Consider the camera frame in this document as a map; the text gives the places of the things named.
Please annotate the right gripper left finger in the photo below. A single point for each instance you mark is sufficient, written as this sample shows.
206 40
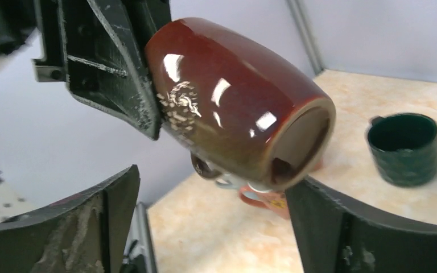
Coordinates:
85 232

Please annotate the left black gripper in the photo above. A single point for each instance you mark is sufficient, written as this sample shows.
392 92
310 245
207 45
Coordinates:
100 54

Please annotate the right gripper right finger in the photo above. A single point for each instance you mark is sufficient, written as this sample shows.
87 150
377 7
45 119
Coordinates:
337 233

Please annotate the pink mug large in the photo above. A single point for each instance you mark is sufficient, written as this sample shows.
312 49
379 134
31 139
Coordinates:
262 196

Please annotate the dark teal mug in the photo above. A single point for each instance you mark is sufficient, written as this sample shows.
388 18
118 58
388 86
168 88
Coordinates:
404 148

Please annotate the brown mug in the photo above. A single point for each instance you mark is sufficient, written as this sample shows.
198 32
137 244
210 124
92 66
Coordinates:
237 104

